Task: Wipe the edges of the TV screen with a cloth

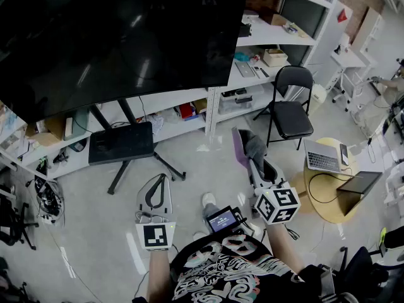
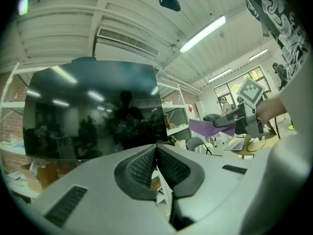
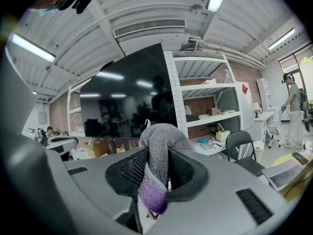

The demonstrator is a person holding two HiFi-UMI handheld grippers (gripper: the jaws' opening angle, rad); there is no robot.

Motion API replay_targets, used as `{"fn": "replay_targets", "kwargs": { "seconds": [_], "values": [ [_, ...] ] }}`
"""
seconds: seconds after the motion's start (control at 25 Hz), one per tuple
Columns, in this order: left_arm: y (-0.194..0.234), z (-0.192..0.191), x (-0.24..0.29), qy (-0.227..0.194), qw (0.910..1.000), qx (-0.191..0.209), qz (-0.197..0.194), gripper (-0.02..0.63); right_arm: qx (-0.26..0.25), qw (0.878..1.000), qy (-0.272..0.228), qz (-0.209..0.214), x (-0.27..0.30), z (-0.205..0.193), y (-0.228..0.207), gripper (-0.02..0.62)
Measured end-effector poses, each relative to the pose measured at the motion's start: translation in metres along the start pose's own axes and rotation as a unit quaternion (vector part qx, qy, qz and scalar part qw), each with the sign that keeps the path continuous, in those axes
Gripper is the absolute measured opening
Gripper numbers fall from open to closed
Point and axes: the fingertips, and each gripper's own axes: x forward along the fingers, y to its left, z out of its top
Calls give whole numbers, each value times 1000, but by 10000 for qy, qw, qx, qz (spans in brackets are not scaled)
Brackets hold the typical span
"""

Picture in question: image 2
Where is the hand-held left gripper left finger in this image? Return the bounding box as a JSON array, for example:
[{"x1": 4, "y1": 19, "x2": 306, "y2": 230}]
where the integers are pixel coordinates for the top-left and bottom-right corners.
[{"x1": 30, "y1": 144, "x2": 177, "y2": 235}]

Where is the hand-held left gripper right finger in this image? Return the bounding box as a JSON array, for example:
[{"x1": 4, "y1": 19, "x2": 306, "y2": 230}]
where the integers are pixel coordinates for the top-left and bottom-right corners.
[{"x1": 156, "y1": 144, "x2": 256, "y2": 235}]

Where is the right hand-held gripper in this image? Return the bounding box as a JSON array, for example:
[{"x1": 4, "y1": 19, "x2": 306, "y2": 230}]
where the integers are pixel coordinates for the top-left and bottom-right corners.
[{"x1": 213, "y1": 77, "x2": 267, "y2": 141}]

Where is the grey cloth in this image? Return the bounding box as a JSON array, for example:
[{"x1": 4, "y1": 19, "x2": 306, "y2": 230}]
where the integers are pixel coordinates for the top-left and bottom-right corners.
[{"x1": 188, "y1": 118, "x2": 236, "y2": 137}]

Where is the large black monitor screen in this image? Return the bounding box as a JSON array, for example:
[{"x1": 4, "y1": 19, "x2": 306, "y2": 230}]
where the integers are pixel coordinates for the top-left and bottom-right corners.
[{"x1": 22, "y1": 57, "x2": 170, "y2": 162}]

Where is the person's right forearm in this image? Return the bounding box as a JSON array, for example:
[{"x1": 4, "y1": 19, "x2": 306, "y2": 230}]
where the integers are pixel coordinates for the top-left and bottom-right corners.
[{"x1": 255, "y1": 97, "x2": 288, "y2": 125}]

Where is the silver laptop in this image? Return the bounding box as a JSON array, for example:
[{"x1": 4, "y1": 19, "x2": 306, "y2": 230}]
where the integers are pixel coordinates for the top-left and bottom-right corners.
[{"x1": 223, "y1": 138, "x2": 246, "y2": 152}]

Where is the dark-framed window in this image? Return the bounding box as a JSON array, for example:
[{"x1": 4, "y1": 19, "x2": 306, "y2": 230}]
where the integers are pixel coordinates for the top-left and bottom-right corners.
[{"x1": 213, "y1": 67, "x2": 271, "y2": 108}]

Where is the black folding chair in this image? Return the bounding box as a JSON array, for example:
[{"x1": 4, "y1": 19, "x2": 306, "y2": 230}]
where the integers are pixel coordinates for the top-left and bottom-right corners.
[{"x1": 185, "y1": 137, "x2": 216, "y2": 155}]

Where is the round wooden table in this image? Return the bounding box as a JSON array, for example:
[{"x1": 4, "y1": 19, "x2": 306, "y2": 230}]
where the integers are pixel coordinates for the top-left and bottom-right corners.
[{"x1": 229, "y1": 133, "x2": 280, "y2": 159}]

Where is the ceiling tube light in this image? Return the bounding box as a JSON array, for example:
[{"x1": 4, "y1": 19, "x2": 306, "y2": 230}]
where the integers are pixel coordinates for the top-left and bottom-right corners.
[
  {"x1": 179, "y1": 15, "x2": 227, "y2": 54},
  {"x1": 248, "y1": 48, "x2": 268, "y2": 62},
  {"x1": 207, "y1": 68, "x2": 233, "y2": 83}
]

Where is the white metal shelf rack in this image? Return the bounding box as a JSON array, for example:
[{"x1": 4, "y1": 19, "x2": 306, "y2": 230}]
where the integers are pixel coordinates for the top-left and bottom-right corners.
[{"x1": 0, "y1": 62, "x2": 193, "y2": 157}]

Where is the brown cardboard box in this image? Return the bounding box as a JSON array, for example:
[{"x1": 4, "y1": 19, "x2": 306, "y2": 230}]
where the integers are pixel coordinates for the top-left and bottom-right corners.
[{"x1": 20, "y1": 162, "x2": 60, "y2": 193}]

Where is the person's black patterned shirt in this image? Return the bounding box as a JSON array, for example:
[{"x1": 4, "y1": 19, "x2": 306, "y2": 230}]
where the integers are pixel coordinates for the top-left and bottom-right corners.
[{"x1": 237, "y1": 0, "x2": 312, "y2": 83}]

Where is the white ceiling air vent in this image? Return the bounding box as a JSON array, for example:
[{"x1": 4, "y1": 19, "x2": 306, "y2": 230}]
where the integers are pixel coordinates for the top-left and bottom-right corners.
[{"x1": 96, "y1": 26, "x2": 160, "y2": 57}]

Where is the grey bag strap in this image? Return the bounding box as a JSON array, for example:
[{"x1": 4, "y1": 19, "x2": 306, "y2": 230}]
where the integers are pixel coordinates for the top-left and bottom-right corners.
[{"x1": 244, "y1": 0, "x2": 270, "y2": 38}]

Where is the black head-worn camera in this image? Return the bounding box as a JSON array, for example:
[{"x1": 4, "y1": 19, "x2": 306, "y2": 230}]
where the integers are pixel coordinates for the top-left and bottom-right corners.
[{"x1": 158, "y1": 0, "x2": 181, "y2": 12}]

